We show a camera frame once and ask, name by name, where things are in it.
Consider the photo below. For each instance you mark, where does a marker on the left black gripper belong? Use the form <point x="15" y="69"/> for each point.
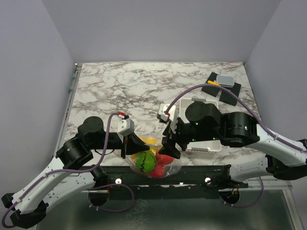
<point x="133" y="144"/>

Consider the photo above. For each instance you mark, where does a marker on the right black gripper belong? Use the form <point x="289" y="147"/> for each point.
<point x="169" y="141"/>

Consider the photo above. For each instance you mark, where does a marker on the small red toy fruit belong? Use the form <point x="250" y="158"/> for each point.
<point x="164" y="159"/>

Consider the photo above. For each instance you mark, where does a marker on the yellow toy mango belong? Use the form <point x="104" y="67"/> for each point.
<point x="140" y="156"/>

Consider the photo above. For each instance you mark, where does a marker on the yellow toy lemon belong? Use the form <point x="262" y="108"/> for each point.
<point x="150" y="141"/>

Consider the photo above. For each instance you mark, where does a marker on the dark green toy melon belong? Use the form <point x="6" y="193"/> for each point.
<point x="147" y="165"/>

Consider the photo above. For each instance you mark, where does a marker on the clear zip top bag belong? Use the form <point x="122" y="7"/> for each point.
<point x="170" y="169"/>

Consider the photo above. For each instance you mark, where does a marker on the red toy apple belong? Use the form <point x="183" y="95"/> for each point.
<point x="158" y="171"/>

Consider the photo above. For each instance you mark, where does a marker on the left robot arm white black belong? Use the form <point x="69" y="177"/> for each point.
<point x="75" y="168"/>

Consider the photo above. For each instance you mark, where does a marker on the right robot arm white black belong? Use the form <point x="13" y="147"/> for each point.
<point x="284" y="159"/>

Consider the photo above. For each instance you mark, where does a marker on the white perforated plastic basket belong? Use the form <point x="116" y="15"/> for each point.
<point x="205" y="146"/>

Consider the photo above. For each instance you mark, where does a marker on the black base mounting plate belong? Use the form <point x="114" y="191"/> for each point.
<point x="189" y="182"/>

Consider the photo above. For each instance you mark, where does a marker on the black foam block left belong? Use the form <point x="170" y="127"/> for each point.
<point x="211" y="90"/>

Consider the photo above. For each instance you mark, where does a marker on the black foam block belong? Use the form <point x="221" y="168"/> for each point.
<point x="211" y="90"/>
<point x="227" y="98"/>

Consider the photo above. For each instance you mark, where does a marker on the black foam block right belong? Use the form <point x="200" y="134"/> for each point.
<point x="227" y="98"/>

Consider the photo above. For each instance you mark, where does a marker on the grey lidded plastic box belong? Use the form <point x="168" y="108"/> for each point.
<point x="226" y="81"/>

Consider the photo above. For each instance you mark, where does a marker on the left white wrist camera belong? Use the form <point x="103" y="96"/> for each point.
<point x="125" y="126"/>

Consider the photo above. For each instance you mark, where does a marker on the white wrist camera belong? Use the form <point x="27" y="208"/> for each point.
<point x="125" y="126"/>
<point x="167" y="113"/>

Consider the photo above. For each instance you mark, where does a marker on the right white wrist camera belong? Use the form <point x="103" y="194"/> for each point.
<point x="167" y="113"/>

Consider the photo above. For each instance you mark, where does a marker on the yellow handled knife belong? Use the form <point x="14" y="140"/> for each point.
<point x="213" y="83"/>

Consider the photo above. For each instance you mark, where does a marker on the aluminium rail left edge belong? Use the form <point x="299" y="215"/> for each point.
<point x="72" y="91"/>

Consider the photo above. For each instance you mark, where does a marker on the aluminium rail frame front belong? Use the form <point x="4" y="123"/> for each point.
<point x="271" y="209"/>

